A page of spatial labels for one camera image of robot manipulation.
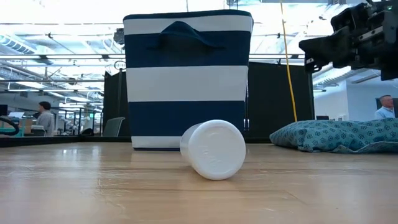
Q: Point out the blue patterned folded cloth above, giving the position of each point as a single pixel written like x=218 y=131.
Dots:
x=335 y=135

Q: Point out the black aluminium table frame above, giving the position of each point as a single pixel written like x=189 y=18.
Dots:
x=46 y=140

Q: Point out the grey office chair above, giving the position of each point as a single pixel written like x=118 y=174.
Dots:
x=112 y=127

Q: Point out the navy white striped fabric basket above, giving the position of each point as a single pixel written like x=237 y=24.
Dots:
x=186 y=81

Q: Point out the person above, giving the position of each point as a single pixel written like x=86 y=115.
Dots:
x=46 y=119
x=385 y=109

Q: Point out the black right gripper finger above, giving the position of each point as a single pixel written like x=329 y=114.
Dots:
x=329 y=42
x=332 y=59

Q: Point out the black partition screen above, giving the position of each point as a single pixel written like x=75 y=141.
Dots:
x=276 y=96

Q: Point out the white plastic bottle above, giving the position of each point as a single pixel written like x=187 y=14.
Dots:
x=214 y=151

